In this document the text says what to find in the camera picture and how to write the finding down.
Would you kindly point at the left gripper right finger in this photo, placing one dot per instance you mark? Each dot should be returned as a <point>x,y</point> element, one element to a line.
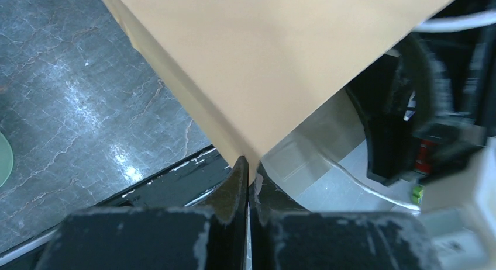
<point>285,235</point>

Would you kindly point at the green cup holder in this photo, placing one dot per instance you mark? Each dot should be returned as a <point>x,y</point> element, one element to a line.
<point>6,160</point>

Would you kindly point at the brown paper bag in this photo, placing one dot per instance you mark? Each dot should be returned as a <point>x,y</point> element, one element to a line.
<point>265,78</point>

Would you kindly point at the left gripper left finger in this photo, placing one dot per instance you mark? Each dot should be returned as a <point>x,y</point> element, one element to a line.
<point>208,235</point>

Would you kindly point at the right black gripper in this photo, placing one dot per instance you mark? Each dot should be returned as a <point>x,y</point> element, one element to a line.
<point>430,105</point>

